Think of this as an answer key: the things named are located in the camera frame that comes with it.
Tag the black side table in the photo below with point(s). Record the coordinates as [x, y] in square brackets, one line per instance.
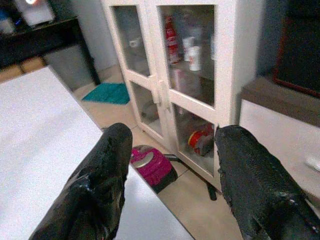
[37, 42]

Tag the pink cylindrical container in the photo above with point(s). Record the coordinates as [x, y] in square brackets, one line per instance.
[182, 80]

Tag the red soda bottle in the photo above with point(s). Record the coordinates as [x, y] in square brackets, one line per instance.
[172, 42]

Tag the teal floor mat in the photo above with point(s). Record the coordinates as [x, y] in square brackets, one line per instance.
[107, 93]

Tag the white glass-door cabinet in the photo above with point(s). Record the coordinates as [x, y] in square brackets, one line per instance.
[232, 75]

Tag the white mug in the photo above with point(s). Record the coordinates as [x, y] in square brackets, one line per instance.
[134, 43]

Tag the dark framed board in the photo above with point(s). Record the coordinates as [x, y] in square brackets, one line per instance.
[300, 45]

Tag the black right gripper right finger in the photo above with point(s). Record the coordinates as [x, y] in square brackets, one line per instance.
[255, 180]

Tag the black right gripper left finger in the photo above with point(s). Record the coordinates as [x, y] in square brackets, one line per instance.
[100, 180]

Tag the white low sideboard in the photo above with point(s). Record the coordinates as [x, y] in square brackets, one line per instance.
[282, 120]

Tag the grey waste bin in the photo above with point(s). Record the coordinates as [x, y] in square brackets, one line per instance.
[67, 65]

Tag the pink vacuum cleaner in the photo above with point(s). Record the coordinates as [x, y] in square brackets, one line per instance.
[152, 165]

